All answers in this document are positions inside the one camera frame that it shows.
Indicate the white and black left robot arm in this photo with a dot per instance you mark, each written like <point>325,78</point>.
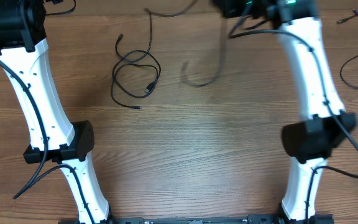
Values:
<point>25,60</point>

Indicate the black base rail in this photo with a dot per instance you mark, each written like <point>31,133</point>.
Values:
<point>197,220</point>

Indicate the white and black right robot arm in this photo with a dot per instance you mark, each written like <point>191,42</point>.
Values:
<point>323,121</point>

